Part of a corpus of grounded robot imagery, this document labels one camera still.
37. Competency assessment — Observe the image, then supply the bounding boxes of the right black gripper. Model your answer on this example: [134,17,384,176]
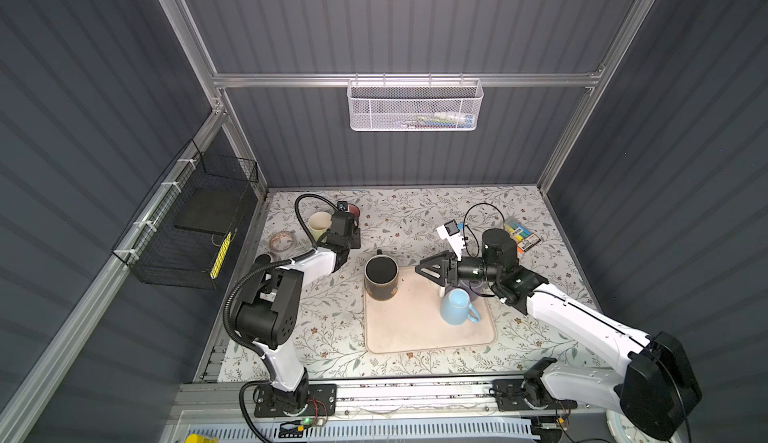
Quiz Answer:
[415,249,499,289]

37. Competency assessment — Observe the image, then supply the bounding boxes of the light green mug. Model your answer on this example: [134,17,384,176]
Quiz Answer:
[307,211,332,241]

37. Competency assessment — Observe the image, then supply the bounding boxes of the light blue mug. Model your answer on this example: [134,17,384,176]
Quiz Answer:
[440,288,482,326]

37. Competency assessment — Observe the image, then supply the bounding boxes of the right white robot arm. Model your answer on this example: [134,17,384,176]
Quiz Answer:
[415,227,702,441]

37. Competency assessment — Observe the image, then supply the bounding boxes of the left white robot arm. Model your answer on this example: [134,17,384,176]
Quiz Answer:
[222,193,361,411]

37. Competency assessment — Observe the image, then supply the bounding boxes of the purple mug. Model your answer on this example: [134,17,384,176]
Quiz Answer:
[467,282,496,301]

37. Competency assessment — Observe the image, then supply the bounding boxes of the black mug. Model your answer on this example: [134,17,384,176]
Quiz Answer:
[364,252,399,301]

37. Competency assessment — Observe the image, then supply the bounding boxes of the beige drying mat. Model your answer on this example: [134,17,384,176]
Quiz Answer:
[364,267,496,354]

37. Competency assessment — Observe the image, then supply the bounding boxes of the tape roll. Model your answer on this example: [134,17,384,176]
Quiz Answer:
[268,231,296,254]

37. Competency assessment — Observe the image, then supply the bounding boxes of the small magenta cup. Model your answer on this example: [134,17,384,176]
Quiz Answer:
[253,254,272,268]

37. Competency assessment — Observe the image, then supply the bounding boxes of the colourful marker box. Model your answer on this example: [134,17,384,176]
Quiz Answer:
[504,217,541,254]

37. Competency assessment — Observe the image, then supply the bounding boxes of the tubes in white basket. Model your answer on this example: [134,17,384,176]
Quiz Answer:
[399,111,476,131]

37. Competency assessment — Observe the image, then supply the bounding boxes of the white analog clock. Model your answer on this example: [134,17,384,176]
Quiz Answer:
[606,410,658,443]

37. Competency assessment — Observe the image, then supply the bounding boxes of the yellow object at bottom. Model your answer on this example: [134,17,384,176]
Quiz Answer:
[184,433,219,443]

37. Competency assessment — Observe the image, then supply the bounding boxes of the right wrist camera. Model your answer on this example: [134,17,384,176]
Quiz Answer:
[436,220,466,261]

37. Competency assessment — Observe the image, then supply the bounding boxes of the white wire basket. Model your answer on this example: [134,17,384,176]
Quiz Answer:
[346,78,484,132]

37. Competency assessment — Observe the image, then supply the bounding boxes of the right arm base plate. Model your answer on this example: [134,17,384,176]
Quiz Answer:
[489,378,578,411]

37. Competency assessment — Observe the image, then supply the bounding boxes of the black wire basket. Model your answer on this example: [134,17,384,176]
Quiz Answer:
[113,142,259,289]

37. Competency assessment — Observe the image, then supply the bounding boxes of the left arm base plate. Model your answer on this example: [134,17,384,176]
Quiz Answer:
[251,384,337,418]

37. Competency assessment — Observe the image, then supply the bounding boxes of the white perforated cable tray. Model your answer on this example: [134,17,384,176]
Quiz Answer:
[185,417,541,443]

